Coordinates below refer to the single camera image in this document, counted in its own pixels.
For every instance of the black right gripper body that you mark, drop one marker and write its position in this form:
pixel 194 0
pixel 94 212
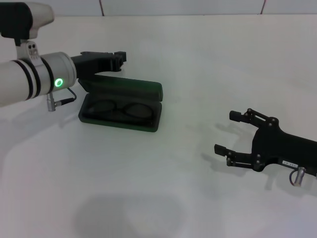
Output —
pixel 277 146

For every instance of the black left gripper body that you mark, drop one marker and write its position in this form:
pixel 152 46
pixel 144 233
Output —
pixel 89 64

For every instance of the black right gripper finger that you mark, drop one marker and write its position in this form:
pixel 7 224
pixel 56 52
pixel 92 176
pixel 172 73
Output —
pixel 220 149
pixel 235 116

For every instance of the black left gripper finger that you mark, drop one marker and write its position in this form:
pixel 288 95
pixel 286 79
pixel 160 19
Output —
pixel 118 66
pixel 121 56

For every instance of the green glasses case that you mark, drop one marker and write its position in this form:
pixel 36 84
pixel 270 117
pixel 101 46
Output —
pixel 138 86

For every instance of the black glasses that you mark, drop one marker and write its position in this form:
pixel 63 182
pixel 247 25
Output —
pixel 120 109

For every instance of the silver right gripper connector stub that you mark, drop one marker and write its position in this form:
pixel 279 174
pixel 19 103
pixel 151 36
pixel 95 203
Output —
pixel 300 176

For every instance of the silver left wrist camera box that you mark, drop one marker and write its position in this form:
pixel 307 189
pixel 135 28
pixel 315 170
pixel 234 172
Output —
pixel 22 19

